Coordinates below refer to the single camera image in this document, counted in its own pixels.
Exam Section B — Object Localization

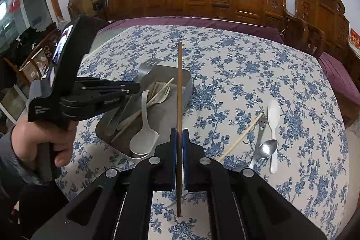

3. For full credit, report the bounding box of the metal spoon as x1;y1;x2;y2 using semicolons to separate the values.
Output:
239;139;278;172

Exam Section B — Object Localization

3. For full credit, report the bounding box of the white rice spoon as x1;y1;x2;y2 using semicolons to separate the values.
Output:
129;90;160;157

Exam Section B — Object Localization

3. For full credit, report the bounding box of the carved wooden armchair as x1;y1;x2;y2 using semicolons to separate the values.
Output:
283;0;360;117

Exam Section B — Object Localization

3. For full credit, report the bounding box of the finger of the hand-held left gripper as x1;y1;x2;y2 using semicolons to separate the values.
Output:
74;77;141;96
60;92;131;120

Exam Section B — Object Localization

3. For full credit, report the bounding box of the light bamboo chopstick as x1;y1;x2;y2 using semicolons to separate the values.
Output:
111;77;175;144
216;113;264;162

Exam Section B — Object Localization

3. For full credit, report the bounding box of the blue floral tablecloth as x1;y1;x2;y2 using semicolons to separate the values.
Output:
60;25;350;240

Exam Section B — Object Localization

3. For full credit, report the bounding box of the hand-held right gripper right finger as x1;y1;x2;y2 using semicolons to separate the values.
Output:
182;129;328;240

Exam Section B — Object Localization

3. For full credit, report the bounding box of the purple armchair cushion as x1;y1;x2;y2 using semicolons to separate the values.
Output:
318;52;360;106

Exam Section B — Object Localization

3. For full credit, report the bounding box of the person's left hand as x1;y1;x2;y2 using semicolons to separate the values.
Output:
11;113;78;168

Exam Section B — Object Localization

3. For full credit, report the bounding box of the red gift box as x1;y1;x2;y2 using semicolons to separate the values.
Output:
349;29;360;58

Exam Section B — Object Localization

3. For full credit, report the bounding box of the white plastic spoon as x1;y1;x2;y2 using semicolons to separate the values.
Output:
267;99;281;175

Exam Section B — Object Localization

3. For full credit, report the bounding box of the rectangular metal tin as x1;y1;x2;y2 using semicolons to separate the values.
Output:
95;64;193;159

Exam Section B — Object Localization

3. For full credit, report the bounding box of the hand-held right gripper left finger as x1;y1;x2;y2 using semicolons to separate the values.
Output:
31;129;179;240

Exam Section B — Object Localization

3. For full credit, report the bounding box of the large brown cardboard box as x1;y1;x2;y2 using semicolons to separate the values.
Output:
68;0;108;22

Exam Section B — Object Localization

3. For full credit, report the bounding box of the wooden side chair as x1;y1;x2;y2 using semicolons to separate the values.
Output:
3;29;61;123

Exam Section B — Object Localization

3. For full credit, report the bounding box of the purple sofa cushion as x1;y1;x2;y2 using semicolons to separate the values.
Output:
98;16;285;44

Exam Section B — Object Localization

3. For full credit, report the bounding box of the beige plastic fork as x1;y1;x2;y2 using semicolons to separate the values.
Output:
146;85;171;106

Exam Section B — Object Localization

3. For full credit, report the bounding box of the smiley face metal fork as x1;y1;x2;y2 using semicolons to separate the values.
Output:
252;113;268;150

